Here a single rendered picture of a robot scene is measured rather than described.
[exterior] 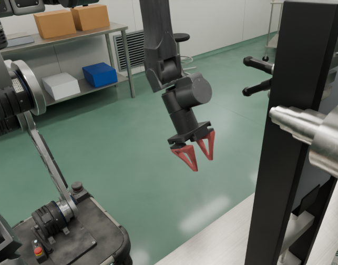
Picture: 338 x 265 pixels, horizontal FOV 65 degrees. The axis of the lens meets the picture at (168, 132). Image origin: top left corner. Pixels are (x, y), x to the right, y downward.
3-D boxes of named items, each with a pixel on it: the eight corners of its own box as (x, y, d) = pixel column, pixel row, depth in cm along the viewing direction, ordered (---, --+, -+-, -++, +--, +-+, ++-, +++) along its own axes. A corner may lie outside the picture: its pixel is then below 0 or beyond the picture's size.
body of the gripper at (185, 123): (213, 126, 66) (202, 99, 65) (185, 144, 60) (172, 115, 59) (196, 130, 71) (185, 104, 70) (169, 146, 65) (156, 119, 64)
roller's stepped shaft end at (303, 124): (279, 119, 30) (283, 93, 28) (333, 142, 26) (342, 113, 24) (260, 129, 29) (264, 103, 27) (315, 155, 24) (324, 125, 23)
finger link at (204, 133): (225, 155, 67) (212, 122, 66) (207, 169, 63) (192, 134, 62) (207, 156, 73) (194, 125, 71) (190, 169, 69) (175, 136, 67)
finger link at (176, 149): (217, 161, 65) (203, 127, 64) (198, 176, 61) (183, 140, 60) (200, 162, 71) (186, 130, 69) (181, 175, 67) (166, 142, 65)
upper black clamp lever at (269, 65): (247, 63, 35) (249, 53, 34) (280, 75, 31) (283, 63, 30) (240, 65, 34) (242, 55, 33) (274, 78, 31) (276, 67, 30)
